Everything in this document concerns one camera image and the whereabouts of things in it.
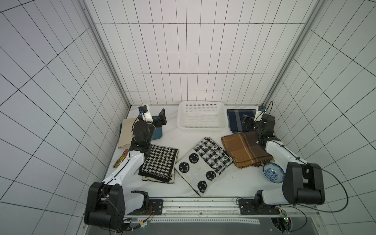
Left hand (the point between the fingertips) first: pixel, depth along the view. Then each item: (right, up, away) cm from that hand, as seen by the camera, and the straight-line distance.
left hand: (156, 112), depth 81 cm
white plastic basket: (+29, -2, +33) cm, 44 cm away
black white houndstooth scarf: (+1, -31, +3) cm, 31 cm away
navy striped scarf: (+54, -3, +29) cm, 62 cm away
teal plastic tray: (-4, -15, +22) cm, 27 cm away
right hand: (+53, -1, +8) cm, 54 cm away
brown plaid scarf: (+55, -26, +9) cm, 61 cm away
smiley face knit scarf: (+27, -31, +2) cm, 41 cm away
